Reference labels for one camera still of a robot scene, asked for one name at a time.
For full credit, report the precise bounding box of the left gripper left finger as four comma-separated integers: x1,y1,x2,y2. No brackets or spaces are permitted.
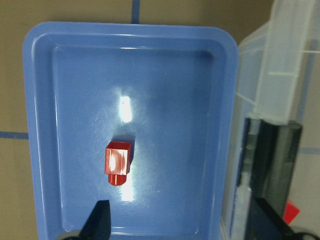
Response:
56,200,111,240

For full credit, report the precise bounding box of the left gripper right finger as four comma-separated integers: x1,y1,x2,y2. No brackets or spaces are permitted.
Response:
248,197,320,240

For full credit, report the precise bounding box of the red block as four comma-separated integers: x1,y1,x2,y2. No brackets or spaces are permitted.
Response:
104,141,133,187
283,199,301,225

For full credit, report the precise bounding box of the blue plastic tray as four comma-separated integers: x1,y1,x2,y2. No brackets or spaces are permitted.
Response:
23,22,238,240

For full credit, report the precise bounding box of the clear plastic storage box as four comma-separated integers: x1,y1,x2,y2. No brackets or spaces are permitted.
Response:
219,0,320,240

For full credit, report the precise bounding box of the black box latch handle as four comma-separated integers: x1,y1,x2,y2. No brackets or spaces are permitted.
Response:
249,120,303,217

